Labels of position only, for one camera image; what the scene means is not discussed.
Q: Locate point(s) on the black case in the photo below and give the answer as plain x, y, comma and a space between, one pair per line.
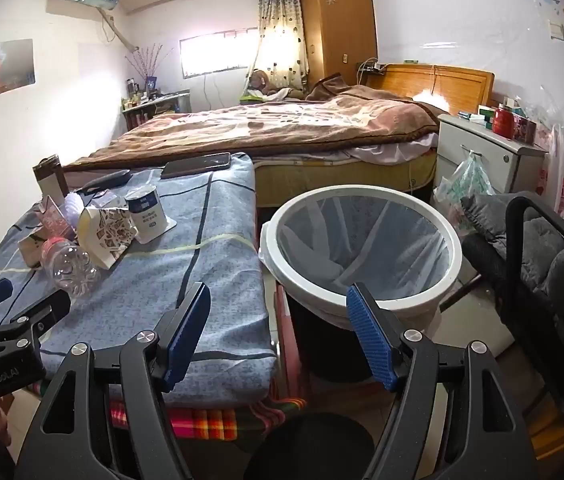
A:
102, 182

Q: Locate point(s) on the red box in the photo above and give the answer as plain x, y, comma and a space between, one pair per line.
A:
524, 129

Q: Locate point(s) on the red plaid cloth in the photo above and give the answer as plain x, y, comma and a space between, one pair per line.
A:
202, 420

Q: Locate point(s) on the cluttered side desk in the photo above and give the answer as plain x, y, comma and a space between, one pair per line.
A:
157, 105

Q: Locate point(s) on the silver wall sheet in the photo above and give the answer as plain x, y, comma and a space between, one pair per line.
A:
14, 62

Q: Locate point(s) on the patterned paper carton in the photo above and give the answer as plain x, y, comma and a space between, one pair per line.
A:
107, 232

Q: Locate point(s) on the window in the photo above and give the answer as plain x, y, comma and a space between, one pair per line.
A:
217, 55

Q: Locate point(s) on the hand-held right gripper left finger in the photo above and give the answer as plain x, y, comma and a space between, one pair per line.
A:
189, 335

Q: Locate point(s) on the white cup blue label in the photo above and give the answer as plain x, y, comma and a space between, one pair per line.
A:
148, 215

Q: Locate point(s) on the bed with brown blanket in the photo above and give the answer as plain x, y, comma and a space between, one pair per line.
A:
272, 122

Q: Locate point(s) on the green printed plastic bag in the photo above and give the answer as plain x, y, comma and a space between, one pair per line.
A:
466, 185

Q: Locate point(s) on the black metal chair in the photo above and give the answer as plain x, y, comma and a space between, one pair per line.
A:
514, 260

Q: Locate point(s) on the white nightstand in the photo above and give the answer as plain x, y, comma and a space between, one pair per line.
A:
481, 155

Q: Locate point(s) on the brown snack wrapper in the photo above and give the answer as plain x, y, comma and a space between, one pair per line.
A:
54, 215

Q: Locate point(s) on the clear plastic bottle pink cap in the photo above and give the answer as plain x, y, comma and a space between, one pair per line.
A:
69, 265

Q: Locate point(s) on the yellow mattress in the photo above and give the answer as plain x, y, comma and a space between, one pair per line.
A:
341, 180

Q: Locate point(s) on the black tablet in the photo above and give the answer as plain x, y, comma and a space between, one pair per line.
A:
196, 165

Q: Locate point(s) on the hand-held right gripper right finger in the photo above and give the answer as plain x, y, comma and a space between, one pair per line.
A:
369, 335

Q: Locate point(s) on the white knitted roll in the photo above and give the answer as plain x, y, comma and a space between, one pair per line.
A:
73, 207

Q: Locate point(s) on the red jar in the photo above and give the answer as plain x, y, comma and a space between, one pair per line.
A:
502, 121

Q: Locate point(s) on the purple flower branches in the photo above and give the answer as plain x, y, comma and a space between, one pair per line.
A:
146, 62

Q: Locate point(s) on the brown teddy bear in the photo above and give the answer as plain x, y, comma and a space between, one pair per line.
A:
267, 85

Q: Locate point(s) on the wooden bed headboard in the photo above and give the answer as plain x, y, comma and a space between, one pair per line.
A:
451, 85

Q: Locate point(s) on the white round trash bin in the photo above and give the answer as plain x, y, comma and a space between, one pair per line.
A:
361, 240

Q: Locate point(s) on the pale pink bed sheet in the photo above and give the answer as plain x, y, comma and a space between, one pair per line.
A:
401, 150

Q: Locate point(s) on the white and red plastic bag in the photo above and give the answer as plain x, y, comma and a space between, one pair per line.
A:
559, 175

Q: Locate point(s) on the air conditioner pipe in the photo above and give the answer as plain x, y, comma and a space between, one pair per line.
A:
119, 35

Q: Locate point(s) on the grey chair cushion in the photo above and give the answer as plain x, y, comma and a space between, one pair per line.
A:
536, 240

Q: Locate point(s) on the patterned curtain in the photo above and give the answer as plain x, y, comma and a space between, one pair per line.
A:
282, 35

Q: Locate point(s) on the power strip with chargers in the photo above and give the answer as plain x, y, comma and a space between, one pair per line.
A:
371, 66

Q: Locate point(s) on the wooden wardrobe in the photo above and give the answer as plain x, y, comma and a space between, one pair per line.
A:
337, 25

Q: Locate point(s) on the brown and white tumbler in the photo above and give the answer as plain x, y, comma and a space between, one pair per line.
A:
52, 177

